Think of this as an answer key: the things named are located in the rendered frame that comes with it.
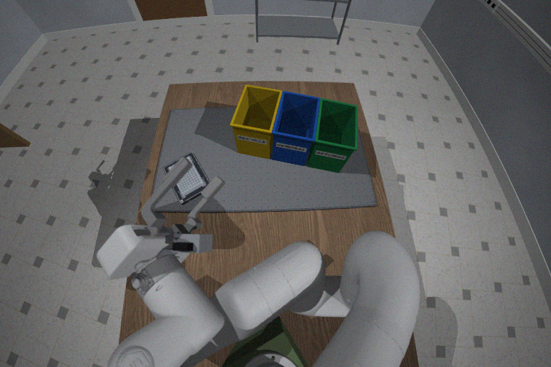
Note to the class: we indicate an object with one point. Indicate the green bin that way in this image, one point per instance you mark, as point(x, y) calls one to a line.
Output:
point(337, 123)

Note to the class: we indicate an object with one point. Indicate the blue general waste bin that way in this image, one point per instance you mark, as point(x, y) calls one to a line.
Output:
point(294, 116)

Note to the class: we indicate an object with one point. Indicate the yellow recycle bin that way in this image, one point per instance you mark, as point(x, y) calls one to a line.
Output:
point(257, 108)

